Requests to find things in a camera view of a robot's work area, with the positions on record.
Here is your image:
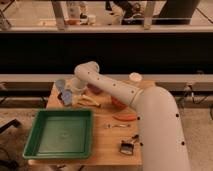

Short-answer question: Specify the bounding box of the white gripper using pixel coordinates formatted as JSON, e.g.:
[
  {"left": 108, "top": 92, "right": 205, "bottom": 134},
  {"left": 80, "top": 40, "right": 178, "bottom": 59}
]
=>
[{"left": 55, "top": 78, "right": 86, "bottom": 105}]

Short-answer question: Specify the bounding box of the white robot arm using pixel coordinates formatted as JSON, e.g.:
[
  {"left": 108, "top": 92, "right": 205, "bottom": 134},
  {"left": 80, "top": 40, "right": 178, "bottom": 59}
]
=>
[{"left": 69, "top": 61, "right": 191, "bottom": 171}]

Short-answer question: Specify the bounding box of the white cup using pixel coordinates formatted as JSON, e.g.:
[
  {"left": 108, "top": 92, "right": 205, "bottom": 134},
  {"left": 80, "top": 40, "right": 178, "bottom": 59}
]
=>
[{"left": 129, "top": 72, "right": 142, "bottom": 83}]

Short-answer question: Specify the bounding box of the yellow banana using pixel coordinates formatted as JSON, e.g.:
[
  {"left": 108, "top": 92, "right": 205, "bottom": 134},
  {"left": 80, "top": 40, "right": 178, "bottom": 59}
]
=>
[{"left": 73, "top": 95, "right": 101, "bottom": 107}]

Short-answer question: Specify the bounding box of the purple eggplant toy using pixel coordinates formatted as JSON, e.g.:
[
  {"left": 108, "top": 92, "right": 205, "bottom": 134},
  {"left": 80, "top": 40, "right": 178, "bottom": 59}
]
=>
[{"left": 87, "top": 84, "right": 102, "bottom": 94}]

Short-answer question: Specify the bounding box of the green plastic tray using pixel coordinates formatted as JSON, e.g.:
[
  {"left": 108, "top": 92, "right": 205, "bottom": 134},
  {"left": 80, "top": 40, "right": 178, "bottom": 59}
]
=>
[{"left": 23, "top": 109, "right": 93, "bottom": 160}]

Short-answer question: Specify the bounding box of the orange bowl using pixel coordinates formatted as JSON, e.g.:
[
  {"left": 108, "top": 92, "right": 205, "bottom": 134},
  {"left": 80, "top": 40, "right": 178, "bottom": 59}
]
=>
[{"left": 111, "top": 96, "right": 127, "bottom": 109}]

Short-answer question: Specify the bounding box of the orange carrot toy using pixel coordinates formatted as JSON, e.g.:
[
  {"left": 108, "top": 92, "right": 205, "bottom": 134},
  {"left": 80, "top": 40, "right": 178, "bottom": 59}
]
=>
[{"left": 113, "top": 115, "right": 137, "bottom": 122}]

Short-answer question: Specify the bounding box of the wooden table board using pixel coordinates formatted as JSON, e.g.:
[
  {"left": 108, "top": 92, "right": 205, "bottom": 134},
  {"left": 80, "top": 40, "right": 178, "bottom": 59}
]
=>
[{"left": 28, "top": 89, "right": 142, "bottom": 166}]

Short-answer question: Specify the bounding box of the black binder clip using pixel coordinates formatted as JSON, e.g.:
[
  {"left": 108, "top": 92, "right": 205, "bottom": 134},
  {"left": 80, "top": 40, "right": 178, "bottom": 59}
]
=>
[{"left": 119, "top": 134, "right": 139, "bottom": 155}]

